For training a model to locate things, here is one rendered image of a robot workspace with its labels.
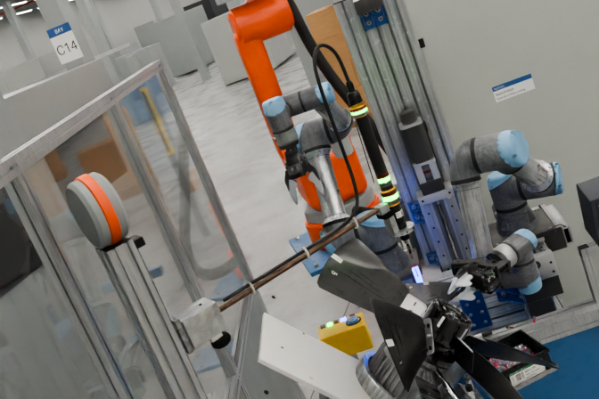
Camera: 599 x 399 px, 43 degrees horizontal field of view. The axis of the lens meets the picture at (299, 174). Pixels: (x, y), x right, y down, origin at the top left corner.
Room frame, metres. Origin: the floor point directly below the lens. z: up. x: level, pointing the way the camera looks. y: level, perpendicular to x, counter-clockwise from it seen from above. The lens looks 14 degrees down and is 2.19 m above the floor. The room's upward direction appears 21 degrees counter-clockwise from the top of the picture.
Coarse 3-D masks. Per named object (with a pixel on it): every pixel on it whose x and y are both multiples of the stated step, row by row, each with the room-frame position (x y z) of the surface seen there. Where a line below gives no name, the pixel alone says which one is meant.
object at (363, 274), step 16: (352, 240) 2.03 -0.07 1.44; (352, 256) 1.97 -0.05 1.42; (368, 256) 1.98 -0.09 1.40; (352, 272) 1.93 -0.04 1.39; (368, 272) 1.93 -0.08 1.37; (384, 272) 1.94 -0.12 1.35; (336, 288) 1.88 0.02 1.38; (352, 288) 1.89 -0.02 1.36; (368, 288) 1.90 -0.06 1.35; (384, 288) 1.90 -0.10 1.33; (400, 288) 1.91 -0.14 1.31; (368, 304) 1.87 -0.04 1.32; (400, 304) 1.87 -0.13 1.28
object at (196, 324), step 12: (204, 300) 1.65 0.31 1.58; (180, 312) 1.63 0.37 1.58; (192, 312) 1.61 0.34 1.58; (204, 312) 1.59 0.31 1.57; (216, 312) 1.61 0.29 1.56; (180, 324) 1.58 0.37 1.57; (192, 324) 1.58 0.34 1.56; (204, 324) 1.59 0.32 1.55; (216, 324) 1.60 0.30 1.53; (180, 336) 1.57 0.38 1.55; (192, 336) 1.57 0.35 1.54; (204, 336) 1.58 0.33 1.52; (192, 348) 1.58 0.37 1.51
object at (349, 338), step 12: (336, 324) 2.33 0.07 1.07; (348, 324) 2.29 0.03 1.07; (360, 324) 2.27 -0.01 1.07; (324, 336) 2.28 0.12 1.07; (336, 336) 2.26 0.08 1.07; (348, 336) 2.26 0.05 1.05; (360, 336) 2.26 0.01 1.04; (336, 348) 2.27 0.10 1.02; (348, 348) 2.26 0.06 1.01; (360, 348) 2.26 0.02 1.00
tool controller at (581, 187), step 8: (584, 184) 2.24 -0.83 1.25; (592, 184) 2.23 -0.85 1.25; (584, 192) 2.21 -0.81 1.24; (592, 192) 2.19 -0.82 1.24; (584, 200) 2.22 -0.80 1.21; (592, 200) 2.16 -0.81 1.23; (584, 208) 2.24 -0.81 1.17; (592, 208) 2.17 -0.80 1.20; (584, 216) 2.27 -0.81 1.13; (592, 216) 2.18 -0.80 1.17; (584, 224) 2.30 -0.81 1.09; (592, 224) 2.21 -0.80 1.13; (592, 232) 2.23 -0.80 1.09
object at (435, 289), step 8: (416, 288) 2.14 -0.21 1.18; (424, 288) 2.12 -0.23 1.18; (432, 288) 2.10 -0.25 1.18; (440, 288) 2.09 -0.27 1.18; (448, 288) 2.08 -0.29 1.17; (456, 288) 2.07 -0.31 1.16; (416, 296) 2.08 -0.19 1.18; (424, 296) 2.05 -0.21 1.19; (432, 296) 2.03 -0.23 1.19; (440, 296) 2.01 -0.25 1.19; (448, 296) 2.00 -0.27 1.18; (424, 312) 1.96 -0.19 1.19
